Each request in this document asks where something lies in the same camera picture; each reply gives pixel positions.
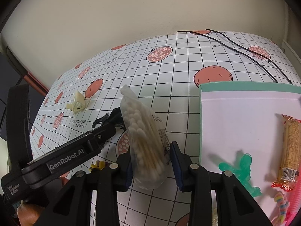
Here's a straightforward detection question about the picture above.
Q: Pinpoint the pink hair roller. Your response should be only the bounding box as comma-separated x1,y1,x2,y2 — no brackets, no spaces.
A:
272,190,300,225

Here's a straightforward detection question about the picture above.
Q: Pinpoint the pomegranate grid tablecloth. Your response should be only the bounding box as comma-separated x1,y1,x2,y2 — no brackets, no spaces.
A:
30,30,300,163

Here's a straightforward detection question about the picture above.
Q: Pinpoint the cream small hair clip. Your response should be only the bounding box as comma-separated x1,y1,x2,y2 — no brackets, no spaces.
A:
66,91,87,114

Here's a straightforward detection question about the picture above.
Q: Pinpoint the cotton swabs plastic bag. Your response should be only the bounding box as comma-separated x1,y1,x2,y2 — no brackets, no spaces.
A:
120,85,170,190

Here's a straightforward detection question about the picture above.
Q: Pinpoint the black claw hair clip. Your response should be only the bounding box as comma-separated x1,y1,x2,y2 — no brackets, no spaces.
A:
92,107,126,130

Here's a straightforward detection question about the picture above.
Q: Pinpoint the green translucent toy figure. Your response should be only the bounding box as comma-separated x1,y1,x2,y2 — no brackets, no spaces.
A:
218,153,262,197

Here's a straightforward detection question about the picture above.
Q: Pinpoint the teal shallow box tray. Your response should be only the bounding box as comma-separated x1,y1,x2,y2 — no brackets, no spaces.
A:
199,82,300,225

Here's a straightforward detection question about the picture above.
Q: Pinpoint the person's left hand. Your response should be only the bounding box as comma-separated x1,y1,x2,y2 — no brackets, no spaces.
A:
17,204,44,226

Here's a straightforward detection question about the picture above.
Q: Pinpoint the orange snack bar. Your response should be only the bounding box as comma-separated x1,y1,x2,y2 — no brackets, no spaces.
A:
272,115,300,192

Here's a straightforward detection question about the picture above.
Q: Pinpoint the yellow multicolour fidget spinner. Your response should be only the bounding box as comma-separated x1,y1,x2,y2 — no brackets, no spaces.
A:
89,160,106,171

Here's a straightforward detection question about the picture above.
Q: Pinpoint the rainbow pastel scrunchie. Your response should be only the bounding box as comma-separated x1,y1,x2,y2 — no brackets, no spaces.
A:
272,192,290,225

